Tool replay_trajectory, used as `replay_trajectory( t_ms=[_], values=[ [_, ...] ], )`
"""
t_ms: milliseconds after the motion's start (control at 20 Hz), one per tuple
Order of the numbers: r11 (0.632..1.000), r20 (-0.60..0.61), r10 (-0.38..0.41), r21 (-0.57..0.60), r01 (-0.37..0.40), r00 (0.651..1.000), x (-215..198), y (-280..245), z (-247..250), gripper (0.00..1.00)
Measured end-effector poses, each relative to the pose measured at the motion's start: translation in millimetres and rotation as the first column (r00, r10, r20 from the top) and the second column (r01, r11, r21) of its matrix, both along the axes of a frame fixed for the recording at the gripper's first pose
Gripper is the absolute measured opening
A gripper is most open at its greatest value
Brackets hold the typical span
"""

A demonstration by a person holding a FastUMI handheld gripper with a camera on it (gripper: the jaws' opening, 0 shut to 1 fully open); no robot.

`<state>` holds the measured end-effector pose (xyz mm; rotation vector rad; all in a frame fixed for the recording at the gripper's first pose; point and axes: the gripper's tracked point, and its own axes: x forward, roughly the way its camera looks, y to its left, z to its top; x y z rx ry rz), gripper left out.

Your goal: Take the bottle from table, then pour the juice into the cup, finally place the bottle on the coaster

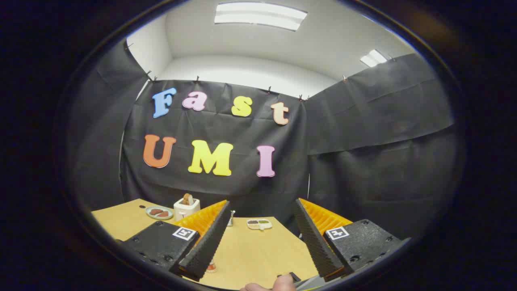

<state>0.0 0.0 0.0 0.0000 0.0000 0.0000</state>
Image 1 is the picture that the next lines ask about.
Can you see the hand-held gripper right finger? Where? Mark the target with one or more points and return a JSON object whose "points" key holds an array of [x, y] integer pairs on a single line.
{"points": [[313, 242]]}

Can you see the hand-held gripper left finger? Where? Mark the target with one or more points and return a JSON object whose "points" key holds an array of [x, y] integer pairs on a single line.
{"points": [[208, 242]]}

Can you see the clear juice bottle red label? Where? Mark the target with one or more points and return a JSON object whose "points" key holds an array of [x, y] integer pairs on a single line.
{"points": [[211, 266]]}

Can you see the white toaster with toast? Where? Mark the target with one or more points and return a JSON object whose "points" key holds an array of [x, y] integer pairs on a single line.
{"points": [[183, 209]]}

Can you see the wooden table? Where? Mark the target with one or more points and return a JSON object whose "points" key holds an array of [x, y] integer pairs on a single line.
{"points": [[258, 254]]}

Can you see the white divided dish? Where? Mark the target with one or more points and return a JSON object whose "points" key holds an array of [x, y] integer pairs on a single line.
{"points": [[258, 223]]}

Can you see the small plate with brown food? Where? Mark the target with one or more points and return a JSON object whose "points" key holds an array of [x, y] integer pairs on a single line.
{"points": [[158, 212]]}

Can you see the black backdrop cloth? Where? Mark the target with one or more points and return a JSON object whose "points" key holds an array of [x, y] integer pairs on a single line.
{"points": [[347, 161]]}

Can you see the small ceiling light panel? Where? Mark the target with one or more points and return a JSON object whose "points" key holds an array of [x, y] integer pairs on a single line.
{"points": [[373, 57]]}

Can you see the large ceiling light panel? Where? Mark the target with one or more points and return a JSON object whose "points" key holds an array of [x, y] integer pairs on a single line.
{"points": [[260, 15]]}

